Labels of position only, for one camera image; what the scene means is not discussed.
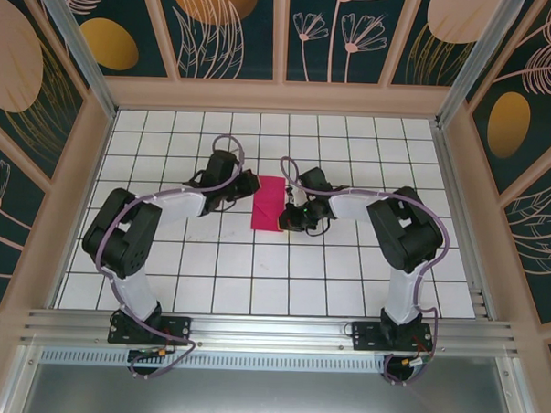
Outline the magenta cloth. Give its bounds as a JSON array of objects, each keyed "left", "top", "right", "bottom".
[{"left": 249, "top": 174, "right": 287, "bottom": 233}]

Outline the grey metal sheet panel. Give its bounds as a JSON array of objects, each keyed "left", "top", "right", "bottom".
[{"left": 0, "top": 334, "right": 543, "bottom": 413}]

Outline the black controller board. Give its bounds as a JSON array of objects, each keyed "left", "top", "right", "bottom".
[{"left": 128, "top": 345, "right": 159, "bottom": 363}]

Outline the long aluminium mounting rail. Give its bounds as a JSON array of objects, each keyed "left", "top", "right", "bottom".
[{"left": 20, "top": 299, "right": 525, "bottom": 365}]

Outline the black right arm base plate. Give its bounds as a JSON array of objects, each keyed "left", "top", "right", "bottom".
[{"left": 350, "top": 318, "right": 434, "bottom": 355}]

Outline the perforated metal cable tray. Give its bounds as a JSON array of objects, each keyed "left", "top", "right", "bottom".
[{"left": 39, "top": 345, "right": 388, "bottom": 378}]

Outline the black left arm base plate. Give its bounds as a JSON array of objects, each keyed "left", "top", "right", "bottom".
[{"left": 108, "top": 309, "right": 193, "bottom": 348}]

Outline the aluminium side rail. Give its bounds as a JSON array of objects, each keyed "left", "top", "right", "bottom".
[{"left": 423, "top": 121, "right": 507, "bottom": 323}]

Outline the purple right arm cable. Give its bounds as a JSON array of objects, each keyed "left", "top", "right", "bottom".
[{"left": 270, "top": 155, "right": 455, "bottom": 389}]

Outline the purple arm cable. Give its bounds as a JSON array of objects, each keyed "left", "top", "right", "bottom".
[
  {"left": 89, "top": 130, "right": 248, "bottom": 385},
  {"left": 270, "top": 155, "right": 455, "bottom": 389}
]

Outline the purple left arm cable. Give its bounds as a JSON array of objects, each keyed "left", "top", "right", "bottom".
[{"left": 89, "top": 130, "right": 248, "bottom": 385}]

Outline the aluminium frame post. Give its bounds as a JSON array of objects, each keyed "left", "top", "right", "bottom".
[
  {"left": 435, "top": 0, "right": 529, "bottom": 132},
  {"left": 25, "top": 0, "right": 124, "bottom": 119}
]

